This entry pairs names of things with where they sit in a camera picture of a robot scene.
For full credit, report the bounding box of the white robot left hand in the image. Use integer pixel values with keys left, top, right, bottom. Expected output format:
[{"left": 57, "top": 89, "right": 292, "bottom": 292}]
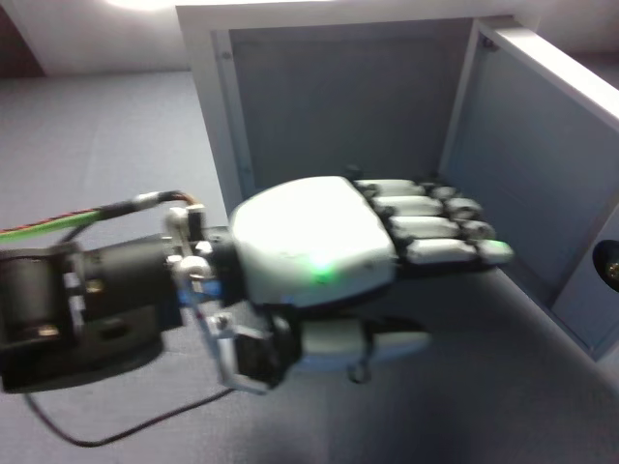
[{"left": 227, "top": 166, "right": 514, "bottom": 384}]

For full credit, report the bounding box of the white box flap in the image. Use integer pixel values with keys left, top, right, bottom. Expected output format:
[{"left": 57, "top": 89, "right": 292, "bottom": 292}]
[{"left": 437, "top": 16, "right": 619, "bottom": 363}]

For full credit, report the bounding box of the large white box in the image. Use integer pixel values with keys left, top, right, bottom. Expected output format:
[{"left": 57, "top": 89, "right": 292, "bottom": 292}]
[{"left": 176, "top": 0, "right": 544, "bottom": 310}]

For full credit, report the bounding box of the small black object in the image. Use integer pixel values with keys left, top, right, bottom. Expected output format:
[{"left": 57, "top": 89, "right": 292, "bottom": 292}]
[{"left": 590, "top": 239, "right": 619, "bottom": 294}]

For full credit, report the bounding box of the thin black cable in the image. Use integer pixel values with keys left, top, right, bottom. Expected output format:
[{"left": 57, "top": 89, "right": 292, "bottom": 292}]
[{"left": 23, "top": 385, "right": 234, "bottom": 449}]

